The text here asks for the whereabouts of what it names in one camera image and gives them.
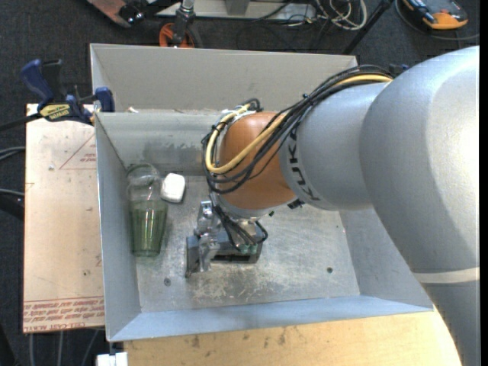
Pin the grey metal bin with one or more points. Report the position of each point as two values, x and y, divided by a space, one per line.
297 257

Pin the small white rounded box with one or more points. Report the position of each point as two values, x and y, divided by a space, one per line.
173 187

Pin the black cylinder on white bracket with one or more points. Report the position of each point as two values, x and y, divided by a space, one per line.
294 204

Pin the brown cardboard board, red print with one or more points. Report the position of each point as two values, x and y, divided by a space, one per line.
61 219

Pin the green glass cup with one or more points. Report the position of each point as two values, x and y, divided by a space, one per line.
148 227

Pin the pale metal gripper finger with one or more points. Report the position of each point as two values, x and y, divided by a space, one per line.
205 216
198 255

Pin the clear glass jar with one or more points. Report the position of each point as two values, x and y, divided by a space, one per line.
143 183

